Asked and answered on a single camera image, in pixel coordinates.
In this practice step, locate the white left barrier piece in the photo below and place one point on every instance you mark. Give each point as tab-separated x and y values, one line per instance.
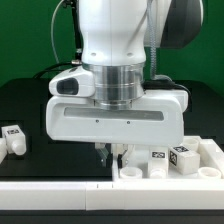
3	149

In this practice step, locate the black camera stand pole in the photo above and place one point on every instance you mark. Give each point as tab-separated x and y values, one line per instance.
77	34

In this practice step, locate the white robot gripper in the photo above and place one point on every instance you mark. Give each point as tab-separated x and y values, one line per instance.
155	119

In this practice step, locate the white square tabletop tray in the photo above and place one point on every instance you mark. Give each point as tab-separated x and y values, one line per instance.
133	163

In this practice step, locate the white front barrier wall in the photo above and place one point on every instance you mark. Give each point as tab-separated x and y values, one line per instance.
140	195

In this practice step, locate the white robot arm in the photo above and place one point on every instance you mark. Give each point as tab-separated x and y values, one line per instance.
106	99

